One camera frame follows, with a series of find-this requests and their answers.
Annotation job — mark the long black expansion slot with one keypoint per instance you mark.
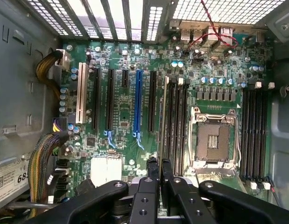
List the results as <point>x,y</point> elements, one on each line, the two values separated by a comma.
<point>96,100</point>
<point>152,100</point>
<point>110,100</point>

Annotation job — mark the white expansion slot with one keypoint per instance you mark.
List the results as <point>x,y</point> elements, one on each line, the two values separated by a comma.
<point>81,93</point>

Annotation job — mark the blue expansion slot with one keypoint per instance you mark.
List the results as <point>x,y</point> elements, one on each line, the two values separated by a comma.
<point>138,102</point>

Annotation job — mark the purple yellow power connector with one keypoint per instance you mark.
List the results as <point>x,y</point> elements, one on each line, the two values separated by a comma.
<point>58,124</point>

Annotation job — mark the power supply with white label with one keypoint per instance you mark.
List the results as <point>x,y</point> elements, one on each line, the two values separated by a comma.
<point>9,179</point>

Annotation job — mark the white power connector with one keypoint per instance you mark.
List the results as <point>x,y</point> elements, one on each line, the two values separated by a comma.
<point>63,58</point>

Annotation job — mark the short black expansion slot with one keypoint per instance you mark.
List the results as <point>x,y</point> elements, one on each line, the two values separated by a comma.
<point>125,79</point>

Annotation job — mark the CPU socket with metal frame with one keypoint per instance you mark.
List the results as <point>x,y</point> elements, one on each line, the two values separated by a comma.
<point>213,140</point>

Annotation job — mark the silver chipset heatsink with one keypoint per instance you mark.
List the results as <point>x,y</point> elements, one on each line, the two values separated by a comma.
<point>107,169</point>

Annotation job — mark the grey metal PC case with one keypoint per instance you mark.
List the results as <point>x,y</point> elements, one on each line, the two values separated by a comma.
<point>18,93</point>

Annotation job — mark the metal rear port block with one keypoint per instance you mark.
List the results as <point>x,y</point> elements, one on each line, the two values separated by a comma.
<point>205,32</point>

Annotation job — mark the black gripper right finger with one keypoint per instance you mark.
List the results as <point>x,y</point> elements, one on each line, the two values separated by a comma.
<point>228,200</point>

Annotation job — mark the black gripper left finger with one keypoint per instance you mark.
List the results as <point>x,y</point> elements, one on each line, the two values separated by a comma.
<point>100,198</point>

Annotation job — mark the green motherboard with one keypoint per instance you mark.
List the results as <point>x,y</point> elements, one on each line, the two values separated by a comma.
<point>158,58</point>

